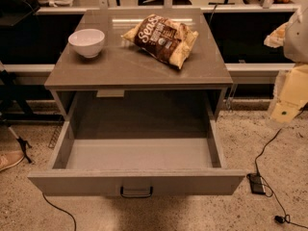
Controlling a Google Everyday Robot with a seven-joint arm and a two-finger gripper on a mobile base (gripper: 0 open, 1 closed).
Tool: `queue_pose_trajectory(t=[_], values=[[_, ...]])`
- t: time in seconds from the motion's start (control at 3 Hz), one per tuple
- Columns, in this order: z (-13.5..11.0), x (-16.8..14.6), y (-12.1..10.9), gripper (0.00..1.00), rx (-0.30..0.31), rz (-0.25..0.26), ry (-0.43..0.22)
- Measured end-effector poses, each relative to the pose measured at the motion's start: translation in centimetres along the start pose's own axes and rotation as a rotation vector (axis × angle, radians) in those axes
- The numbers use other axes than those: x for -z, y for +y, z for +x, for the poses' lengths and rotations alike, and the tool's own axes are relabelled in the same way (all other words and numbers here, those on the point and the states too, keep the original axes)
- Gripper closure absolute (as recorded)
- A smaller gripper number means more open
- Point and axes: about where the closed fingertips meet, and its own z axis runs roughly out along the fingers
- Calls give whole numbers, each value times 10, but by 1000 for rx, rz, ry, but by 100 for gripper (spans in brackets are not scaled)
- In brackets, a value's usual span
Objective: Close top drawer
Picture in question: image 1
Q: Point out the black tripod leg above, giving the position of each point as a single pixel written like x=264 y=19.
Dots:
x=24 y=145

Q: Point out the grey drawer cabinet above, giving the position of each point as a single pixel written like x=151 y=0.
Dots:
x=123 y=66

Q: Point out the white ceramic bowl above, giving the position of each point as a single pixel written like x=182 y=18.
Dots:
x=87 y=42

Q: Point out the black power adapter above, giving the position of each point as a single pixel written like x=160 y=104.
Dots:
x=256 y=184

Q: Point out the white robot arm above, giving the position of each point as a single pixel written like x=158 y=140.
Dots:
x=293 y=37

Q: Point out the wire basket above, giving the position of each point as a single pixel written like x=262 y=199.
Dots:
x=55 y=136

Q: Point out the brown chip bag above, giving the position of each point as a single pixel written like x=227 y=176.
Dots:
x=166 y=40

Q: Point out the grey top drawer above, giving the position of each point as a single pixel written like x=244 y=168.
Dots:
x=142 y=144

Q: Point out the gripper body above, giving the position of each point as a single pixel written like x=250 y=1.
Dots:
x=296 y=39

